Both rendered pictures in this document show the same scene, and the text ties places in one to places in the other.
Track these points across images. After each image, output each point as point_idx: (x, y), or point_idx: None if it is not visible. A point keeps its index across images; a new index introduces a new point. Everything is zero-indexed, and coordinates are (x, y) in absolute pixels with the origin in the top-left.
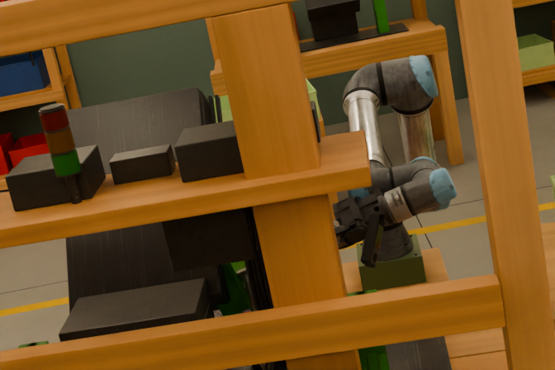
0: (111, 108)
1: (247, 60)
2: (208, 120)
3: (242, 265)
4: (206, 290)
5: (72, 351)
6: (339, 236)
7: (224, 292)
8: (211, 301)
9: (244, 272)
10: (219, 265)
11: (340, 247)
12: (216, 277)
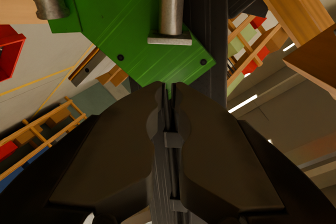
0: None
1: None
2: (190, 219)
3: (144, 60)
4: None
5: None
6: (249, 210)
7: None
8: None
9: (187, 34)
10: (209, 42)
11: (77, 154)
12: (227, 18)
